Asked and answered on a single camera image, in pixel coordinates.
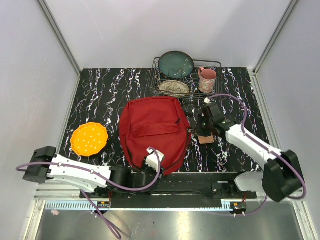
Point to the teal ceramic plate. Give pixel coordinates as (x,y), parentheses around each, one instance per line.
(176,64)

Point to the black wire dish rack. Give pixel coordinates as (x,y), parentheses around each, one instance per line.
(156,77)

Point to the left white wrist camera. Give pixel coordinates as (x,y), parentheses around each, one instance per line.
(154,158)

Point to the speckled beige plate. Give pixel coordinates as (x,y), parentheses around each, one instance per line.
(174,87)

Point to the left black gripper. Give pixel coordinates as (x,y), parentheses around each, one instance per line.
(145,165)

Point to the red student backpack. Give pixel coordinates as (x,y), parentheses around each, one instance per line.
(157,122)

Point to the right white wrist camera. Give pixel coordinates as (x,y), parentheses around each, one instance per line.
(208,100)

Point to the pink patterned mug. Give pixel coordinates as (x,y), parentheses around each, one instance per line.
(207,80)

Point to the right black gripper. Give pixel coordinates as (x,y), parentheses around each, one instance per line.
(199,131)

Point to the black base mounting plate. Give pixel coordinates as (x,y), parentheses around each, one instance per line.
(216,185)

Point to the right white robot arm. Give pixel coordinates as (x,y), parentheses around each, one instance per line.
(281,173)

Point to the pink leather wallet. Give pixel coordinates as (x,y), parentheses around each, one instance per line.
(206,139)

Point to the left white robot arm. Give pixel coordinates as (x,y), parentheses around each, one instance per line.
(47,166)

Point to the orange plastic plate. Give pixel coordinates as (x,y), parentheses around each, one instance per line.
(89,139)

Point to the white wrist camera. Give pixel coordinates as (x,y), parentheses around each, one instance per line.
(154,158)
(208,100)

